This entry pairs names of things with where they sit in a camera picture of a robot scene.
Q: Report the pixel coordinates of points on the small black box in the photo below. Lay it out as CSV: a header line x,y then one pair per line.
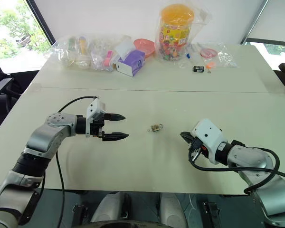
x,y
199,69

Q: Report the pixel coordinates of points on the yellow bottle in bag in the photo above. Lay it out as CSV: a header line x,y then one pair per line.
x,y
83,48

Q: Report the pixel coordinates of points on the purple and white tissue box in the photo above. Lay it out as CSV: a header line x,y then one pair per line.
x,y
130,63

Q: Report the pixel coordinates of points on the small clear wrapped candy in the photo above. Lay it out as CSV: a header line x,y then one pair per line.
x,y
157,127

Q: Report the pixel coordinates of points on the pink item in bag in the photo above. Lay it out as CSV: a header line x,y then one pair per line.
x,y
108,59

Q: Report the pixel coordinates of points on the small orange tag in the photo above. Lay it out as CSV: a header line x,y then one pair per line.
x,y
210,64

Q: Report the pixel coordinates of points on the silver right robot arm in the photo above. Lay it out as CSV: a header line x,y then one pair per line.
x,y
256,161

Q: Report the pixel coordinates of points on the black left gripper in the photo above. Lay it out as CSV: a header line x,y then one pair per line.
x,y
97,127

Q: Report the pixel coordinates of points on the clear plastic bag of bottles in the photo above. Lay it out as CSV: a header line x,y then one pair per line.
x,y
85,51

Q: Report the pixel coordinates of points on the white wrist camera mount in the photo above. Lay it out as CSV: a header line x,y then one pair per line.
x,y
95,110
207,135

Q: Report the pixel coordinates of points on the black floor bracket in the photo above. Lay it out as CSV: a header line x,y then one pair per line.
x,y
211,213
79,211

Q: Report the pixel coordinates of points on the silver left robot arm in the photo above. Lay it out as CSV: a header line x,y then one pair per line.
x,y
44,140

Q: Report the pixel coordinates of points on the clear plastic bag around jar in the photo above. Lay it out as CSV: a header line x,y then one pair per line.
x,y
202,21

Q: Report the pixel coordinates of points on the small blue clip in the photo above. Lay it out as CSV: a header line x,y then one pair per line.
x,y
188,56

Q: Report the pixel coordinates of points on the toy jar with orange lid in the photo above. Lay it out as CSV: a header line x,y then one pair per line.
x,y
175,33

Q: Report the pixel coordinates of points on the dark rounded robot body edge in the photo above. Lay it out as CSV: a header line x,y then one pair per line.
x,y
128,225

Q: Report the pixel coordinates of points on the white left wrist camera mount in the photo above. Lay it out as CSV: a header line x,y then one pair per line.
x,y
95,110

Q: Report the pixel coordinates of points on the black office chair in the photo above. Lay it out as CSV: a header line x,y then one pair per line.
x,y
0,90

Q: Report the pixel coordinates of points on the white robot leg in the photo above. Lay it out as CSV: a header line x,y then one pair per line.
x,y
172,210
109,207

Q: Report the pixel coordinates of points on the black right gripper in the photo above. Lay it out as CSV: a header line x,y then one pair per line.
x,y
197,148

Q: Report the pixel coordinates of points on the pink plastic bowl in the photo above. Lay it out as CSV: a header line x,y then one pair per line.
x,y
146,46

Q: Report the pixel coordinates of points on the pink plate in plastic bag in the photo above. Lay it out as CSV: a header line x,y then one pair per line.
x,y
209,52

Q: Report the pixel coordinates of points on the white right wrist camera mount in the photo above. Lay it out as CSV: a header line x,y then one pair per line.
x,y
207,135

